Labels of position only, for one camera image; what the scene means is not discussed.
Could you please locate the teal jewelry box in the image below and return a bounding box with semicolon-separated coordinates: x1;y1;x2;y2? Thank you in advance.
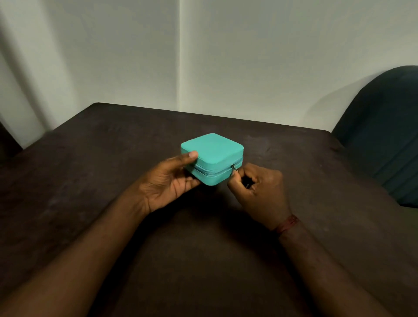
180;133;245;186

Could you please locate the person's right hand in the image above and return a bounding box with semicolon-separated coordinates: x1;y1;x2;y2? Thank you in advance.
227;162;292;231

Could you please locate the person's left hand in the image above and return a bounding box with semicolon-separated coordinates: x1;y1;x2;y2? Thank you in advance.
138;151;201;215

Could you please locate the red thread wristband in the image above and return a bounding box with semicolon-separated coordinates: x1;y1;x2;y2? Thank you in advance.
273;214;300;236

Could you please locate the dark brown curtain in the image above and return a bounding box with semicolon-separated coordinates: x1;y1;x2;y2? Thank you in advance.
0;121;24;162

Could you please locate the person's left forearm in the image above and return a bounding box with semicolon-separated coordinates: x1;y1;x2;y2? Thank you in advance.
0;189;152;317

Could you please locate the person's right forearm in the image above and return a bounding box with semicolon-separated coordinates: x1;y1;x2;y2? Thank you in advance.
277;223;392;317

